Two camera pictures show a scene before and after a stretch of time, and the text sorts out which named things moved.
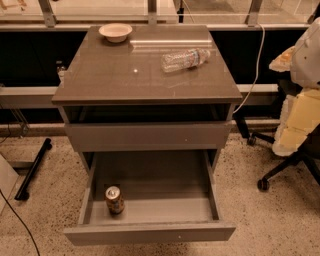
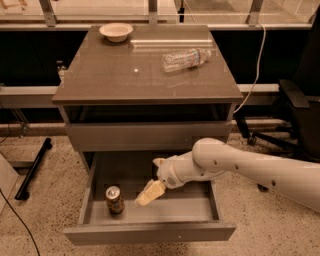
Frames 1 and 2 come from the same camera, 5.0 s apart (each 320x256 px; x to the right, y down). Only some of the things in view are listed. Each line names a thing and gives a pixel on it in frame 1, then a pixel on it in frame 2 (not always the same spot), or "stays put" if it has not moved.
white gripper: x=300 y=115 -> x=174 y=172
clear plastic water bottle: x=176 y=61 stays put
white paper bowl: x=115 y=32 stays put
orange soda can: x=115 y=200 stays put
